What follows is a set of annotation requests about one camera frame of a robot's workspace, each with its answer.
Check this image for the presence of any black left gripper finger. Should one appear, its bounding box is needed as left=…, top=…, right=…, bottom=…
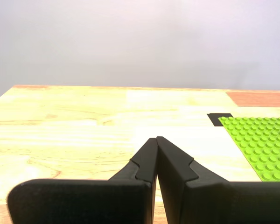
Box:
left=156, top=136, right=280, bottom=224
left=6, top=137, right=158, bottom=224

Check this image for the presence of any green studded baseplate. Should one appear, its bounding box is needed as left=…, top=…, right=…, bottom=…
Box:
left=218, top=116, right=280, bottom=182

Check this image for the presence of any black tape corner marker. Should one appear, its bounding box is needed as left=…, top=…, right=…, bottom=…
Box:
left=207, top=113, right=234, bottom=127

